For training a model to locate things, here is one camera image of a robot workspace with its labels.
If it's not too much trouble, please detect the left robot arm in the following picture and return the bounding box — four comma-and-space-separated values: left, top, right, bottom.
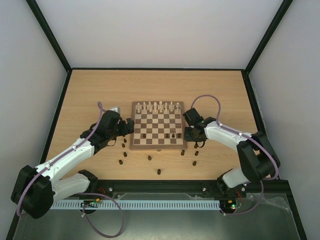
11, 109, 135, 219

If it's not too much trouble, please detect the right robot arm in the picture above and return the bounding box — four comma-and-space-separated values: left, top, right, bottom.
183, 108, 280, 196

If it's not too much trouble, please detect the wooden chess board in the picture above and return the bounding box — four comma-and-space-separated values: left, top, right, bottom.
130, 100, 187, 151

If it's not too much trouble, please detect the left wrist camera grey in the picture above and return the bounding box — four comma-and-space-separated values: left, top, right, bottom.
109, 106, 121, 114

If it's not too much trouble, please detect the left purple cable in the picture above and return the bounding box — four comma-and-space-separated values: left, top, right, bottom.
15, 101, 125, 237

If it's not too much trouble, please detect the black enclosure frame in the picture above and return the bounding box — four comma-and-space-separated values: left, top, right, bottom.
0, 0, 320, 240

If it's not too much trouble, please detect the light blue cable duct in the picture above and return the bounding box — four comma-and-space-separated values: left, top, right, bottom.
51, 199, 221, 211

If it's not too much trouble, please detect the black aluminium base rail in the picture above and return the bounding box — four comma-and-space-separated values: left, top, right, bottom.
86, 179, 292, 199

